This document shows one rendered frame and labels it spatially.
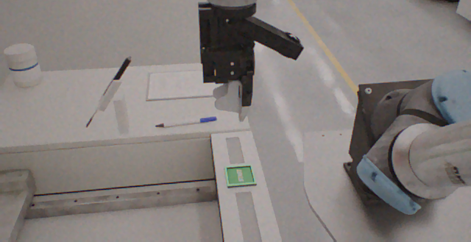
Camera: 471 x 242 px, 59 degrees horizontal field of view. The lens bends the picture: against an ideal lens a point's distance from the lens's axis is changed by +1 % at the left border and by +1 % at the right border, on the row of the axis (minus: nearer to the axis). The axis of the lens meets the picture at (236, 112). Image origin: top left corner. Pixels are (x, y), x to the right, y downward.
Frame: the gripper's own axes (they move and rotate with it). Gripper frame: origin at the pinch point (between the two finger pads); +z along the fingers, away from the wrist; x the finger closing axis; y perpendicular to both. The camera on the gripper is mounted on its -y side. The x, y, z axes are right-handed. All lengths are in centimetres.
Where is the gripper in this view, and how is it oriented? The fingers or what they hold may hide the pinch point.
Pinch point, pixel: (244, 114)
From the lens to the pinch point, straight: 72.0
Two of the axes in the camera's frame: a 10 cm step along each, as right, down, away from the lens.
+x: 1.3, 5.4, -8.3
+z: 0.0, 8.4, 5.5
